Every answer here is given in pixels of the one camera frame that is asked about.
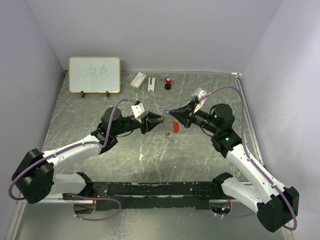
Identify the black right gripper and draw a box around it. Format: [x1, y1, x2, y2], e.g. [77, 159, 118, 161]
[169, 99, 220, 134]

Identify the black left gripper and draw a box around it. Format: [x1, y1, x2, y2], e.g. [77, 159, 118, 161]
[112, 109, 163, 136]

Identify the grey keyring holder red handle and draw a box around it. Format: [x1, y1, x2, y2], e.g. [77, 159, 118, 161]
[161, 114, 180, 137]

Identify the blue tagged key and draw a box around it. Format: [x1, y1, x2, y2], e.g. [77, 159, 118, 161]
[164, 109, 172, 114]

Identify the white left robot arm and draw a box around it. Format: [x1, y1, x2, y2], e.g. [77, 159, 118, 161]
[10, 105, 163, 204]

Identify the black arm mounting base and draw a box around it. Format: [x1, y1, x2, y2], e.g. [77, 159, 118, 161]
[78, 181, 227, 211]

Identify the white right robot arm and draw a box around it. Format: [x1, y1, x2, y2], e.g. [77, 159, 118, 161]
[169, 100, 300, 233]

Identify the red and black stamp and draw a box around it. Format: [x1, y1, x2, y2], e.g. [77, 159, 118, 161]
[164, 77, 172, 90]

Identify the white stapler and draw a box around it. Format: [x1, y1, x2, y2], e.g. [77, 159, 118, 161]
[148, 77, 156, 93]

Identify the white and green carton box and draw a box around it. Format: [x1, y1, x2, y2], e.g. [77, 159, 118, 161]
[130, 72, 147, 90]

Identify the clear plastic cup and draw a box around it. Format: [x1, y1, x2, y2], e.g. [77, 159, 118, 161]
[160, 69, 169, 81]

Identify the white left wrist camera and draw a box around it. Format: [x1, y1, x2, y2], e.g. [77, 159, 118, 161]
[131, 102, 149, 120]

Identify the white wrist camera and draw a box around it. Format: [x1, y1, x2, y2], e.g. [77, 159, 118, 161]
[191, 87, 207, 113]
[131, 102, 149, 120]

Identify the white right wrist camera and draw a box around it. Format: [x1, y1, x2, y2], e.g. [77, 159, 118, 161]
[191, 87, 207, 113]

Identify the small whiteboard with yellow frame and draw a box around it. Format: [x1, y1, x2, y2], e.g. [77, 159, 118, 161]
[68, 56, 121, 94]

